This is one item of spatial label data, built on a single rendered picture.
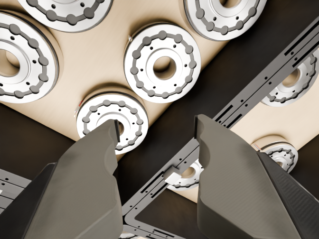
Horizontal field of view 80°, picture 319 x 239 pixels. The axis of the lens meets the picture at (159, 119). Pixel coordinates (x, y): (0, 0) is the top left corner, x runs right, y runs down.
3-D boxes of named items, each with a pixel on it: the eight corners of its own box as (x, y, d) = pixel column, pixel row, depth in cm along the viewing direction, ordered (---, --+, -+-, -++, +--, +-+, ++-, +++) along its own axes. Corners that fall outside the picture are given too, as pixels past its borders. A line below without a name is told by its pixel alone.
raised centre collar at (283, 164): (279, 151, 36) (282, 153, 36) (289, 163, 39) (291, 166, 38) (258, 167, 37) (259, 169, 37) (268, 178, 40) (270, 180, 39)
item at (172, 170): (172, 165, 24) (173, 172, 23) (179, 170, 25) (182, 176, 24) (162, 174, 24) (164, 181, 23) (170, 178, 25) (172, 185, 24)
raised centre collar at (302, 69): (295, 52, 27) (298, 53, 26) (309, 73, 29) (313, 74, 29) (267, 79, 28) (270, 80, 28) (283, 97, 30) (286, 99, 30)
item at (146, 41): (160, 3, 22) (161, 3, 21) (214, 61, 26) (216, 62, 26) (108, 72, 24) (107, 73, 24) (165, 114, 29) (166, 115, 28)
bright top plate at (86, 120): (100, 78, 25) (99, 79, 24) (161, 116, 29) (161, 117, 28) (64, 134, 28) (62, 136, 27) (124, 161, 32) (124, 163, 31)
